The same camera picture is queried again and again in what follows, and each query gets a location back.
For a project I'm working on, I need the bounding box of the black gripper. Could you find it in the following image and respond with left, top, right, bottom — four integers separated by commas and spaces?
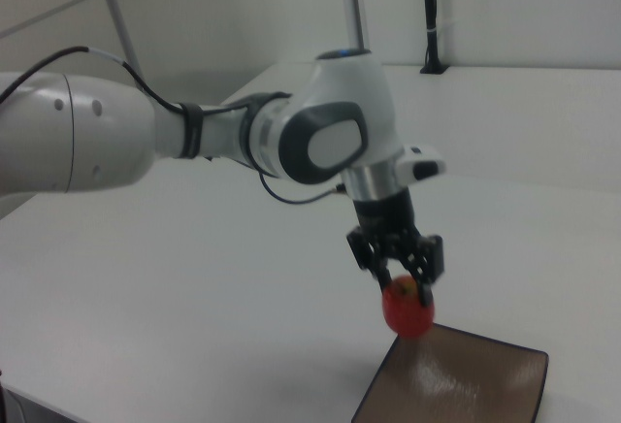
344, 188, 446, 309

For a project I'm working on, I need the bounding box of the black pole with base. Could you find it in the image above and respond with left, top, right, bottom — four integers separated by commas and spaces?
418, 0, 450, 77

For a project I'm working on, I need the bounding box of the grey metal partition post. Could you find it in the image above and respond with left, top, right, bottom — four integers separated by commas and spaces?
337, 0, 371, 51

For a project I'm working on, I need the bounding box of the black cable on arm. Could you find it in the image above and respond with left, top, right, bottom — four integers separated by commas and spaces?
0, 45, 348, 205

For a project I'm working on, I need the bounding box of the brown square ceramic plate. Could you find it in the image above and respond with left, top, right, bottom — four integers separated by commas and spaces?
350, 321, 551, 423

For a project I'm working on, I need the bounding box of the red apple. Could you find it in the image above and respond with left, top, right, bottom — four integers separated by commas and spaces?
380, 274, 437, 342

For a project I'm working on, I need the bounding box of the white cable tie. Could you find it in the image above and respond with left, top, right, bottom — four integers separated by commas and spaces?
425, 18, 460, 36

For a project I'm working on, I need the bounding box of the black velcro strap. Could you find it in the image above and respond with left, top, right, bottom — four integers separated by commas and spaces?
174, 101, 206, 160

